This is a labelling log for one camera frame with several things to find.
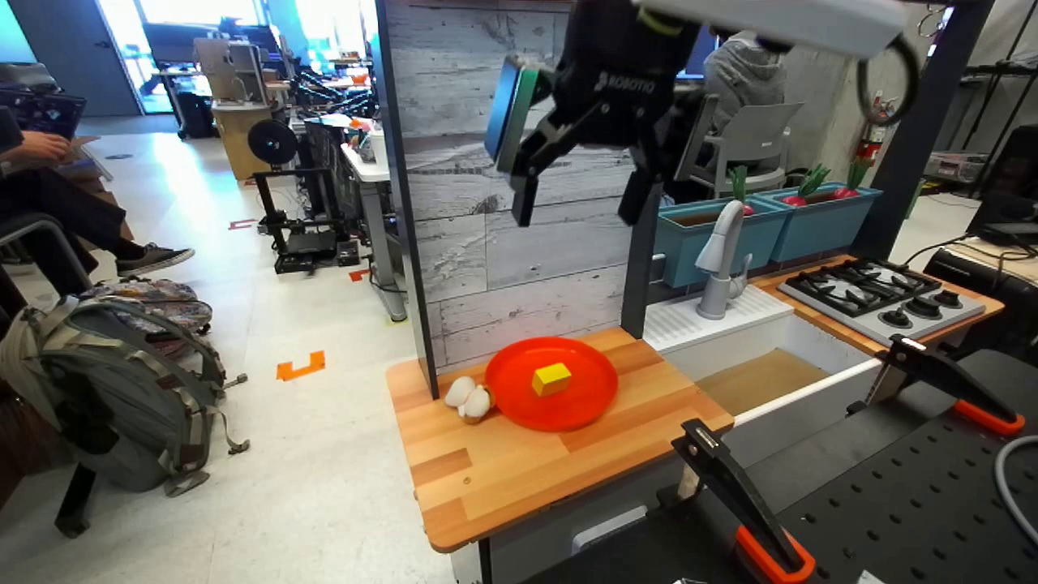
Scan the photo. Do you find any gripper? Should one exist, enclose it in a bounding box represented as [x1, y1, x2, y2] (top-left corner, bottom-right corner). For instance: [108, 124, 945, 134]
[509, 0, 708, 229]

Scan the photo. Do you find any white doll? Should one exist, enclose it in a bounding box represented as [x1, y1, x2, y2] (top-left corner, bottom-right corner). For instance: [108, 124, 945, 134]
[444, 375, 496, 426]

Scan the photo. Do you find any toy kitchen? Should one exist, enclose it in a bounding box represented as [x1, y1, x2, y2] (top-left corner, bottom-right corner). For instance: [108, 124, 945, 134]
[375, 0, 1006, 584]

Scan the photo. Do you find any teal planter box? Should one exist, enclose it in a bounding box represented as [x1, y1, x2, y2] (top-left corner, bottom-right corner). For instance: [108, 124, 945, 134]
[753, 184, 884, 264]
[654, 196, 792, 290]

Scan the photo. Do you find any toy vegetable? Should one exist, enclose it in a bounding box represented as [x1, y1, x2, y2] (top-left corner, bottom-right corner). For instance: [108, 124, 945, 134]
[834, 161, 871, 200]
[727, 165, 756, 217]
[781, 164, 833, 208]

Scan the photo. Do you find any grey toy tap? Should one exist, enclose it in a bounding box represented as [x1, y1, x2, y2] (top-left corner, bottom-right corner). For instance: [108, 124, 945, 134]
[694, 200, 754, 321]

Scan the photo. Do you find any grey chair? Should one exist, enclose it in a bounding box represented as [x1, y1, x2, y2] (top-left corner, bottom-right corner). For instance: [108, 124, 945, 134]
[676, 92, 805, 200]

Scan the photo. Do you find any person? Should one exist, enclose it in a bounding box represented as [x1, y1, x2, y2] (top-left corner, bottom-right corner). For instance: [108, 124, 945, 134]
[0, 105, 196, 298]
[701, 30, 788, 137]

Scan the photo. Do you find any yellow block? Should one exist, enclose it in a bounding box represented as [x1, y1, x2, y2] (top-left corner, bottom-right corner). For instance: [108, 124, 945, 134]
[531, 362, 574, 398]

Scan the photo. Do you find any white desk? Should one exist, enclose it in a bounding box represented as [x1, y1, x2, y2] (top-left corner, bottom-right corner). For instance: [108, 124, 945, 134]
[339, 140, 409, 323]

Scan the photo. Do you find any orange plate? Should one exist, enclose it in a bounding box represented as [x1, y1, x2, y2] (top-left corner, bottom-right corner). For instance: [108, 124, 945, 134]
[484, 337, 620, 433]

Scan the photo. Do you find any toy kitchen sink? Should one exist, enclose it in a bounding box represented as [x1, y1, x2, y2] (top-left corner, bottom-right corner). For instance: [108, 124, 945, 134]
[646, 286, 885, 467]

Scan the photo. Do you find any red fire extinguisher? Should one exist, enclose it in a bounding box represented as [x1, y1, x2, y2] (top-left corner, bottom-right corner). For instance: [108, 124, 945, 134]
[855, 120, 886, 168]

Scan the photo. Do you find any toy stove burner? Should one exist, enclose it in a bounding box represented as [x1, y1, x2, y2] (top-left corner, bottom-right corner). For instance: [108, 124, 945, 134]
[777, 257, 988, 347]

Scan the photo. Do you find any black 3d printer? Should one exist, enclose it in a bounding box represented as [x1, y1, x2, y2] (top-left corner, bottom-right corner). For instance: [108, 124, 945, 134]
[247, 118, 362, 276]

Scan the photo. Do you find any white rod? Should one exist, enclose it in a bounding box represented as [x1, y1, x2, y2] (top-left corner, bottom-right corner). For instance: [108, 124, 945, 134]
[730, 357, 884, 429]

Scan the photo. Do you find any black and orange clamp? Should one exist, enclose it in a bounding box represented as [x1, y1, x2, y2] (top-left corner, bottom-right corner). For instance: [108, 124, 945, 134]
[671, 418, 818, 584]
[846, 333, 1027, 438]

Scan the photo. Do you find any wooden cabinet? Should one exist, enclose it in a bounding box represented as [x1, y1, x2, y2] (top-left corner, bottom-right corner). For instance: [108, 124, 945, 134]
[211, 101, 274, 182]

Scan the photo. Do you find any floral backpack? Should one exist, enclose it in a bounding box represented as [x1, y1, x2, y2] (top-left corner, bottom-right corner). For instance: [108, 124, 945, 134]
[79, 277, 215, 359]

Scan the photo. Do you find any grey backpack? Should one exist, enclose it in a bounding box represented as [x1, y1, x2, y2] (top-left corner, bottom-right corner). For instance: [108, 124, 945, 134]
[0, 295, 251, 498]

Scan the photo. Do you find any laptop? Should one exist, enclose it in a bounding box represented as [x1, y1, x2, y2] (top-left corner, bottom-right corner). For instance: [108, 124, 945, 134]
[0, 84, 88, 140]

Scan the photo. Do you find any grey cable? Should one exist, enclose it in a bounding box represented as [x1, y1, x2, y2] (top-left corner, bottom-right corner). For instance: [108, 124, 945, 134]
[993, 435, 1038, 547]

